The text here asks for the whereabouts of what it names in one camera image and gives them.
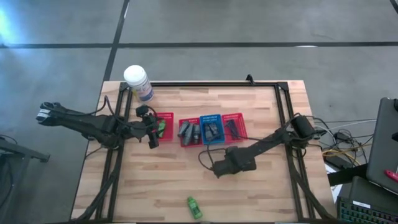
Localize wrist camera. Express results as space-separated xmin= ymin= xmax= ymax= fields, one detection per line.
xmin=224 ymin=146 xmax=240 ymax=159
xmin=136 ymin=105 xmax=150 ymax=118

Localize blue plastic basket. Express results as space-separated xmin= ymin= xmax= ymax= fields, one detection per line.
xmin=199 ymin=113 xmax=226 ymax=146

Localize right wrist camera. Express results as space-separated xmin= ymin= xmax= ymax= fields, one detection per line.
xmin=224 ymin=146 xmax=240 ymax=159

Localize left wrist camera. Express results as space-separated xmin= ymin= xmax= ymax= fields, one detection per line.
xmin=136 ymin=105 xmax=150 ymax=118

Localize yellow cable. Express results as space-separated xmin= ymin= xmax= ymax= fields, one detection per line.
xmin=322 ymin=149 xmax=358 ymax=162

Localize black strap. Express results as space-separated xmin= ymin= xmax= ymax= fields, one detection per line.
xmin=326 ymin=163 xmax=368 ymax=187

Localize green travel bottle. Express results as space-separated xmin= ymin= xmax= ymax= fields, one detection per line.
xmin=187 ymin=195 xmax=203 ymax=220
xmin=157 ymin=120 xmax=167 ymax=138

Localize black aluminium table frame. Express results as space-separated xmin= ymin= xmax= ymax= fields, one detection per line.
xmin=70 ymin=81 xmax=338 ymax=223

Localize black box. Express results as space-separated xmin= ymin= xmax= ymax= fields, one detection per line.
xmin=348 ymin=175 xmax=398 ymax=208

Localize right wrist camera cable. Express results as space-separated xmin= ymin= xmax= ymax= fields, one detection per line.
xmin=198 ymin=146 xmax=233 ymax=171

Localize black backlit keyboard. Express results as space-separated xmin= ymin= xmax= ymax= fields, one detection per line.
xmin=337 ymin=195 xmax=398 ymax=224

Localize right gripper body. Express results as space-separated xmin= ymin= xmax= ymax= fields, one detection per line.
xmin=213 ymin=152 xmax=257 ymax=179

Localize red pen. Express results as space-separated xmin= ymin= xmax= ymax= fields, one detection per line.
xmin=384 ymin=169 xmax=398 ymax=183

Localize grey laptop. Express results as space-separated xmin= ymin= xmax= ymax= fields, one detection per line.
xmin=366 ymin=96 xmax=398 ymax=194

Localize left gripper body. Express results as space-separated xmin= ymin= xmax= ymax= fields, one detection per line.
xmin=132 ymin=120 xmax=154 ymax=141

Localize grey travel bottle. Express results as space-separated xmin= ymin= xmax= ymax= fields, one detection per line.
xmin=182 ymin=123 xmax=195 ymax=146
xmin=178 ymin=120 xmax=190 ymax=138
xmin=192 ymin=124 xmax=202 ymax=145

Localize white disinfecting wipes canister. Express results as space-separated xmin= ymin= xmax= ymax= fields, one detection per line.
xmin=123 ymin=64 xmax=155 ymax=103

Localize dark toiletry bottle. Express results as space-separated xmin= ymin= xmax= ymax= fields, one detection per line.
xmin=203 ymin=123 xmax=214 ymax=141
xmin=211 ymin=123 xmax=222 ymax=140

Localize red plastic basket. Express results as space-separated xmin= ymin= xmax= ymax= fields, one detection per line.
xmin=155 ymin=111 xmax=175 ymax=142
xmin=178 ymin=116 xmax=203 ymax=147
xmin=221 ymin=112 xmax=249 ymax=144

